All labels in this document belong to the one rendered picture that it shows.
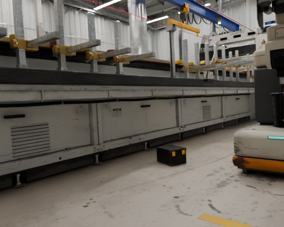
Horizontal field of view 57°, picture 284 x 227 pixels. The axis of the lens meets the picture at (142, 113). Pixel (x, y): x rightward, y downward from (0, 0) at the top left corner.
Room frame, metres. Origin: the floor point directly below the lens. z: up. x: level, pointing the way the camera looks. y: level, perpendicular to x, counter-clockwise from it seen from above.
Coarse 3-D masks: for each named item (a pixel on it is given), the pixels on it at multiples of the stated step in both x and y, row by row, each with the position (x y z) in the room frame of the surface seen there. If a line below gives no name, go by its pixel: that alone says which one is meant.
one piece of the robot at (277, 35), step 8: (280, 0) 1.49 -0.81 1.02; (272, 8) 1.52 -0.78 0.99; (280, 16) 1.52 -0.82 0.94; (280, 24) 1.50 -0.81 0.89; (272, 32) 1.52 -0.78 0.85; (280, 32) 1.50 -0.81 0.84; (272, 40) 1.53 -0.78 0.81; (280, 40) 1.46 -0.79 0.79; (272, 48) 1.49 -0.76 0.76; (280, 48) 1.47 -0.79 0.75
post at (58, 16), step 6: (54, 0) 1.60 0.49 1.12; (60, 0) 1.60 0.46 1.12; (54, 6) 1.60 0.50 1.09; (60, 6) 1.60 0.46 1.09; (60, 12) 1.60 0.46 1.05; (60, 18) 1.60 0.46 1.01; (60, 24) 1.59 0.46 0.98; (60, 30) 1.59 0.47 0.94; (60, 42) 1.59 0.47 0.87; (60, 54) 1.58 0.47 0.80; (60, 60) 1.58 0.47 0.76; (60, 66) 1.59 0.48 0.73
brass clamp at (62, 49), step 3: (54, 45) 1.57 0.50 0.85; (57, 45) 1.57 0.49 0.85; (60, 45) 1.58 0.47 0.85; (63, 45) 1.59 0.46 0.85; (54, 48) 1.57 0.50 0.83; (57, 48) 1.56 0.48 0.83; (60, 48) 1.58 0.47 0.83; (63, 48) 1.59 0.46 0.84; (66, 48) 1.61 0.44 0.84; (54, 51) 1.57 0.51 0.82; (57, 51) 1.57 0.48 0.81; (60, 51) 1.58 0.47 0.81; (63, 51) 1.59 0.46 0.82; (66, 51) 1.61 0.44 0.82; (66, 54) 1.63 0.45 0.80; (69, 54) 1.63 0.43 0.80; (72, 54) 1.64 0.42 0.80; (75, 54) 1.66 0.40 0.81
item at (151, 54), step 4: (152, 52) 1.81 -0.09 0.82; (132, 56) 1.94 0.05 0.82; (136, 56) 1.91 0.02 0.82; (140, 56) 1.89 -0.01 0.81; (144, 56) 1.86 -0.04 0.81; (148, 56) 1.84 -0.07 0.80; (152, 56) 1.82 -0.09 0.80; (112, 60) 2.07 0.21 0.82; (124, 60) 1.99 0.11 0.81; (128, 60) 1.96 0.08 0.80; (132, 60) 1.96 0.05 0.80; (112, 64) 2.09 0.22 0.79
